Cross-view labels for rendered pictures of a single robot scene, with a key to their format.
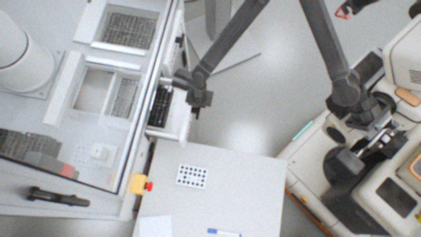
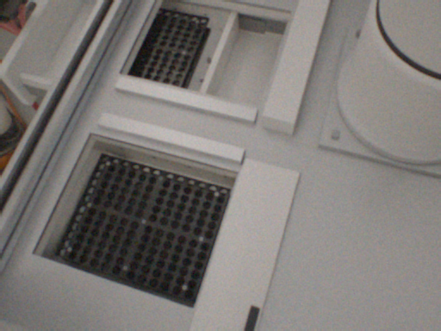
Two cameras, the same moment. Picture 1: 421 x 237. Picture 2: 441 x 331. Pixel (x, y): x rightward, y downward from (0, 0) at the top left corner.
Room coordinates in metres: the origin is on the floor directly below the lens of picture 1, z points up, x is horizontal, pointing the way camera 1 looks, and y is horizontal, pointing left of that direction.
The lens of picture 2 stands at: (0.99, 0.56, 1.54)
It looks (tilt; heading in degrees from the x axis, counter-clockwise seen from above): 65 degrees down; 197
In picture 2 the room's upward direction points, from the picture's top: 10 degrees counter-clockwise
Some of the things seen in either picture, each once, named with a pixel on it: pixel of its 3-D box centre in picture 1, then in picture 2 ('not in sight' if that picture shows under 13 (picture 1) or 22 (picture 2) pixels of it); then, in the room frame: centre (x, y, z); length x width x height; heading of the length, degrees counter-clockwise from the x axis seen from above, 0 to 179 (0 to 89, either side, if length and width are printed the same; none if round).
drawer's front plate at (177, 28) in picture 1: (173, 43); not in sight; (0.78, 0.18, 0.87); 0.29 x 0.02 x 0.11; 170
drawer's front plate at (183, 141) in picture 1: (189, 112); not in sight; (0.45, 0.09, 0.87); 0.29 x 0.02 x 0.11; 170
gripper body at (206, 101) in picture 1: (199, 94); not in sight; (0.47, 0.05, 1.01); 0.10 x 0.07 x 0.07; 80
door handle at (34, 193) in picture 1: (66, 199); not in sight; (0.05, 0.29, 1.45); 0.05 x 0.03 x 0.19; 80
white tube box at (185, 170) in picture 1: (192, 176); not in sight; (0.19, 0.08, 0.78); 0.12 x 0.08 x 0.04; 80
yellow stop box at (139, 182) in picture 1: (140, 184); not in sight; (0.14, 0.27, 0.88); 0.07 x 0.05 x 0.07; 170
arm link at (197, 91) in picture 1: (197, 87); not in sight; (0.47, 0.05, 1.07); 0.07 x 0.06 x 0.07; 69
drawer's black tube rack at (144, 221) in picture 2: not in sight; (148, 227); (0.82, 0.37, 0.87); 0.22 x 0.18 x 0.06; 80
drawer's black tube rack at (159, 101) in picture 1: (143, 104); (141, 53); (0.48, 0.29, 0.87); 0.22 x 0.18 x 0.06; 80
